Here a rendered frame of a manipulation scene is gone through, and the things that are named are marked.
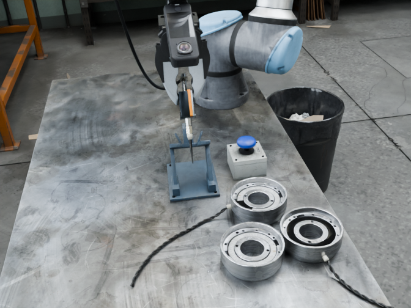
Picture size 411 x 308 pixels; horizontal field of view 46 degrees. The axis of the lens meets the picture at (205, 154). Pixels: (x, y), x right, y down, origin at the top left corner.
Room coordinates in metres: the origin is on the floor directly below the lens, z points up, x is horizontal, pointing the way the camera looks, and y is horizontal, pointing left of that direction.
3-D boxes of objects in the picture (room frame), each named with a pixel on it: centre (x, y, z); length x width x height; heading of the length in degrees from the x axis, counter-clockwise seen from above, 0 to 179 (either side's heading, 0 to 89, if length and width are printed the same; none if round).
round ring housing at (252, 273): (0.58, -0.07, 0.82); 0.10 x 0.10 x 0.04
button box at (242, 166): (0.86, -0.09, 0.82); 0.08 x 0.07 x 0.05; 7
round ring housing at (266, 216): (0.71, -0.09, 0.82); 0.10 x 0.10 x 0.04
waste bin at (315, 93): (1.86, -0.44, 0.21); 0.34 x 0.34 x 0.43
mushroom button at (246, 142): (0.85, -0.09, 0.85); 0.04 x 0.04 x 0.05
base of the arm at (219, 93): (1.21, -0.05, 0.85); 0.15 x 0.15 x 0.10
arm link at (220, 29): (1.20, -0.06, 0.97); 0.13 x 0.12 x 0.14; 57
